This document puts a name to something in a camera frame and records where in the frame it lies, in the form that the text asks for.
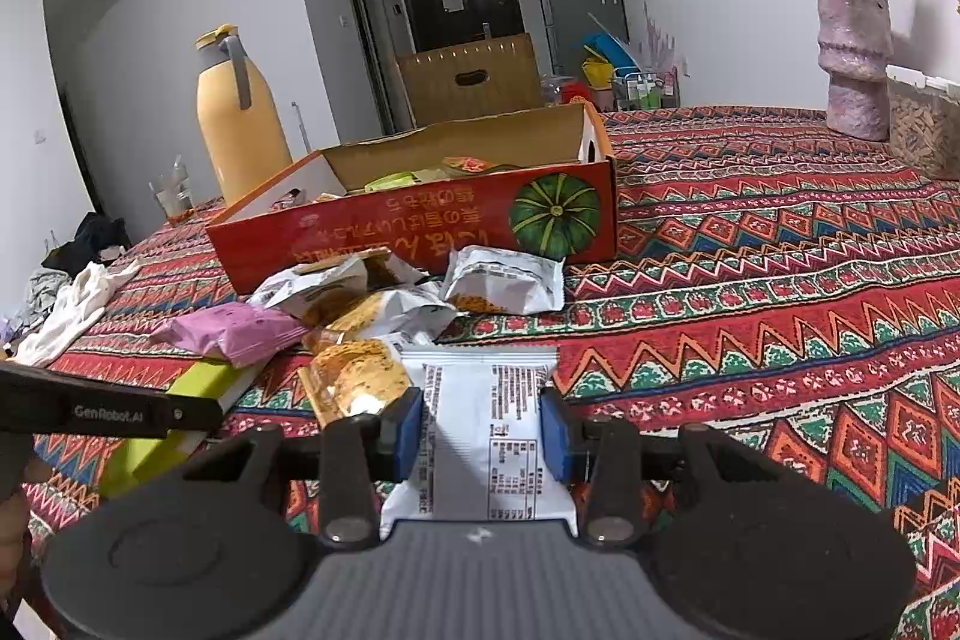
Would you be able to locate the white snack packet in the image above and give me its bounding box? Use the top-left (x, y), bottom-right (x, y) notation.
top-left (441, 245), bottom-right (566, 316)
top-left (381, 344), bottom-right (580, 536)

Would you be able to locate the red patterned tablecloth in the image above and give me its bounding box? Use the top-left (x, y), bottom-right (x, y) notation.
top-left (15, 104), bottom-right (960, 640)

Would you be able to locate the white cotton glove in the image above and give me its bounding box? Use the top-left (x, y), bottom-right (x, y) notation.
top-left (11, 260), bottom-right (143, 367)

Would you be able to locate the yellow thermos jug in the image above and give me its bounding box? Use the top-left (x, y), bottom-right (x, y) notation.
top-left (195, 23), bottom-right (293, 206)

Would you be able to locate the pink snack packet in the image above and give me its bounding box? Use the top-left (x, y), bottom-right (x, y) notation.
top-left (152, 301), bottom-right (310, 369)

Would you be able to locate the pink textured vase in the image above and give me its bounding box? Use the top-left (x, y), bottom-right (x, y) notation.
top-left (815, 0), bottom-right (893, 142)

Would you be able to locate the glass cup with straw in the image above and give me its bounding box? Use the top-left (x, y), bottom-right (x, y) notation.
top-left (148, 156), bottom-right (196, 225)

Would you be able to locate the pink wall decoration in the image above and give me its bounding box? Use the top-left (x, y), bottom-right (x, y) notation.
top-left (641, 2), bottom-right (680, 79)

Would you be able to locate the grey interior door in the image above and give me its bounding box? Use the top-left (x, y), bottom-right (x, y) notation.
top-left (341, 0), bottom-right (395, 135)

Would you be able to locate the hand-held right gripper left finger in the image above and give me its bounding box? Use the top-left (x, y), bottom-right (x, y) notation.
top-left (169, 389), bottom-right (428, 547)

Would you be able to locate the orange cardboard box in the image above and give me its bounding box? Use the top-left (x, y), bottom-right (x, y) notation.
top-left (206, 101), bottom-right (618, 296)

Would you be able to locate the wire rack cart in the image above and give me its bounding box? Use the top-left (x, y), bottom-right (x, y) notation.
top-left (611, 64), bottom-right (682, 112)

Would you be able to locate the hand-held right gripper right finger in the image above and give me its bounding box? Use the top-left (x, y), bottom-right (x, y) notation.
top-left (536, 389), bottom-right (758, 547)

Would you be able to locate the silver snack packet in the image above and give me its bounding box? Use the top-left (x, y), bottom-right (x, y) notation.
top-left (319, 284), bottom-right (460, 345)

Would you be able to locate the lime green box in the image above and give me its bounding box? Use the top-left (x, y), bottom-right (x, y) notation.
top-left (97, 355), bottom-right (265, 500)

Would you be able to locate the clear container of seeds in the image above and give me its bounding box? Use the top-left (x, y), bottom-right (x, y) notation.
top-left (885, 64), bottom-right (960, 182)

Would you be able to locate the green snack packet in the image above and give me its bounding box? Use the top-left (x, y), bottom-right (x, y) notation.
top-left (365, 170), bottom-right (421, 193)

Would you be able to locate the blue plastic bin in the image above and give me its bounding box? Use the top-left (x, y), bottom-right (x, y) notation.
top-left (585, 34), bottom-right (638, 79)

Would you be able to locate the person's left hand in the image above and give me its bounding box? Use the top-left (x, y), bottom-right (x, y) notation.
top-left (0, 460), bottom-right (46, 611)

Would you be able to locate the orange cracker snack packet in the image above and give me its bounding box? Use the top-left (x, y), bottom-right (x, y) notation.
top-left (247, 256), bottom-right (370, 324)
top-left (360, 246), bottom-right (430, 292)
top-left (298, 340), bottom-right (412, 429)

